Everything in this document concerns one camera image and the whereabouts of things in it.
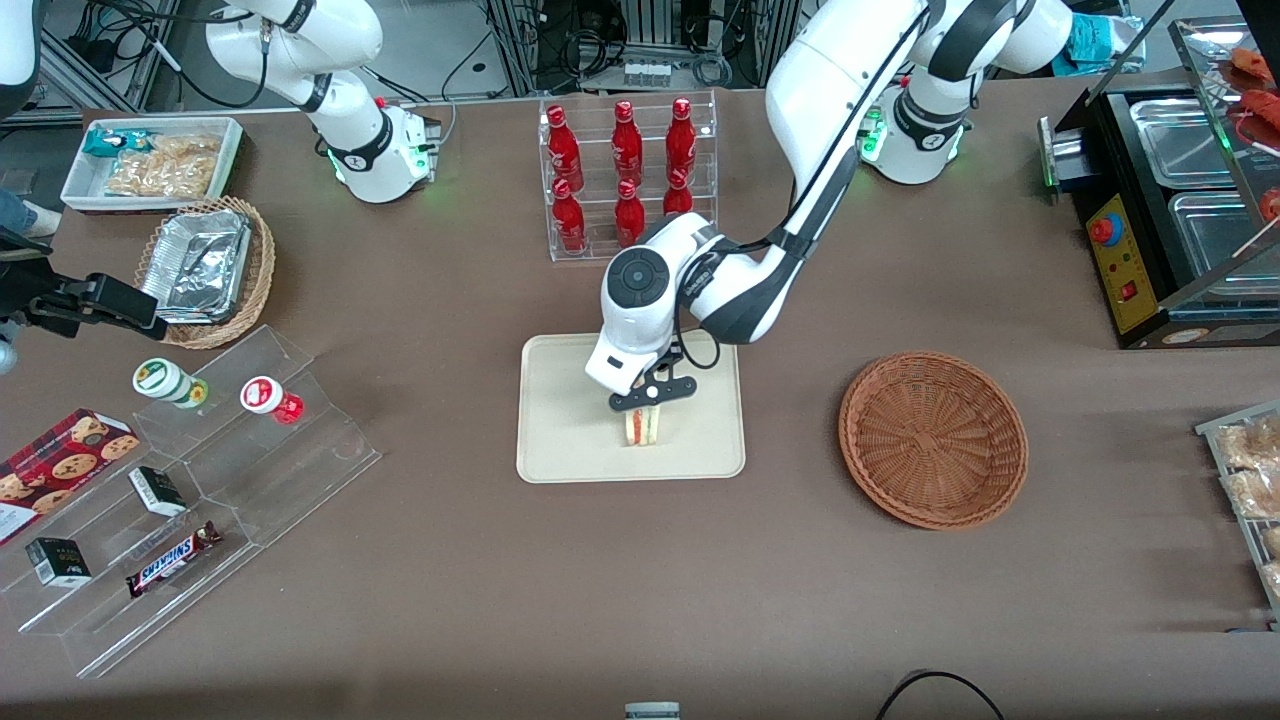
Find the small black box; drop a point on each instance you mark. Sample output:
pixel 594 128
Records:
pixel 58 562
pixel 158 491

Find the red capped yogurt bottle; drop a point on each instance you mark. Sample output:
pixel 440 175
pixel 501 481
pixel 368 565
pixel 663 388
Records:
pixel 268 397

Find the tan wicker basket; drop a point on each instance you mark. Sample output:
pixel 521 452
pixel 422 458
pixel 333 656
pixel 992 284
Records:
pixel 263 270

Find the clear acrylic bottle rack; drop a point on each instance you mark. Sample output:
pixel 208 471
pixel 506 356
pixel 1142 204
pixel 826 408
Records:
pixel 600 250

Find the white plastic snack bin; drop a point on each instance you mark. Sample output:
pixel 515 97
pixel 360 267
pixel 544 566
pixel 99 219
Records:
pixel 80 192

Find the steel warmer pan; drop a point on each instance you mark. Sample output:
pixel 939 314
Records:
pixel 1180 140
pixel 1215 230

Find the grey bread tray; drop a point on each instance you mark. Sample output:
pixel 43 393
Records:
pixel 1203 431

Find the red cola bottle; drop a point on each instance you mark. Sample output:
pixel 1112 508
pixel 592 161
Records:
pixel 630 215
pixel 564 150
pixel 627 145
pixel 678 198
pixel 681 140
pixel 569 222

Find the aluminium frame strut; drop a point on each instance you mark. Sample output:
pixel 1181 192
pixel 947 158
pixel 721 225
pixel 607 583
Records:
pixel 135 65

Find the bagged bread roll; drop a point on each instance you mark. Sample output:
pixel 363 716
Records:
pixel 1274 580
pixel 1272 542
pixel 1258 495
pixel 1250 445

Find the clear bag of crackers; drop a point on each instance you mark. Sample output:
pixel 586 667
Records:
pixel 165 170

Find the stack of foil containers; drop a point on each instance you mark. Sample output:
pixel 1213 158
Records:
pixel 195 265

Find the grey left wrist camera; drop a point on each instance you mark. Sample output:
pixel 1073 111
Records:
pixel 670 388

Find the triangular sandwich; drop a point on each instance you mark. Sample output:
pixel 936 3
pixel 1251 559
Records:
pixel 645 428

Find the aluminium frame rack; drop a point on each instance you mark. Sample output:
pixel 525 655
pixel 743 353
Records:
pixel 515 40

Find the clear acrylic stepped stand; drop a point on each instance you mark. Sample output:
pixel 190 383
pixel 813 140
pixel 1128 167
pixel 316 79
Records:
pixel 100 630
pixel 300 470

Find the snickers chocolate bar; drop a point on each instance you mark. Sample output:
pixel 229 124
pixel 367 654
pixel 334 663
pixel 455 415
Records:
pixel 172 560

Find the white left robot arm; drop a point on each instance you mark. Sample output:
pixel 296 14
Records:
pixel 830 100

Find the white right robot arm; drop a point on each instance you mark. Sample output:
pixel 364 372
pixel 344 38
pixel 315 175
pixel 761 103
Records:
pixel 300 40

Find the orange fried food piece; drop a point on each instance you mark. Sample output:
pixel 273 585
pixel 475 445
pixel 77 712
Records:
pixel 1262 115
pixel 1252 64

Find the small grey device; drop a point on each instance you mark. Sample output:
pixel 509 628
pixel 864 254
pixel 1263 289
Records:
pixel 652 712

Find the red plaid cookie box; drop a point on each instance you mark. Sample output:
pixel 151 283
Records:
pixel 60 465

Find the teal plastic bag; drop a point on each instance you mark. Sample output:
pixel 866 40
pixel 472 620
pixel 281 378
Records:
pixel 1100 45

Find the white connector block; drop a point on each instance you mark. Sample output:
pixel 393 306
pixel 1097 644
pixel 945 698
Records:
pixel 647 73

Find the green capped yogurt bottle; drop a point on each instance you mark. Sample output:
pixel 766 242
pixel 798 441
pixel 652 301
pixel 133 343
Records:
pixel 165 380

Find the teal snack packet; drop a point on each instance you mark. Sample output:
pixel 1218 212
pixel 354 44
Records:
pixel 105 142

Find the white shoe with jeans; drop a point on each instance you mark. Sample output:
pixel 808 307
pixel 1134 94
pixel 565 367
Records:
pixel 40 217

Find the brown round wicker basket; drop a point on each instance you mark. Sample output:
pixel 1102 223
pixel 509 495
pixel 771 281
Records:
pixel 930 440

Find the beige rectangular tray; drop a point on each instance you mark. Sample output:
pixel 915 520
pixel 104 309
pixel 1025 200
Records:
pixel 560 440

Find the black food warmer appliance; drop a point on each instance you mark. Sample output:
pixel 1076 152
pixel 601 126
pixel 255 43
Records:
pixel 1088 150

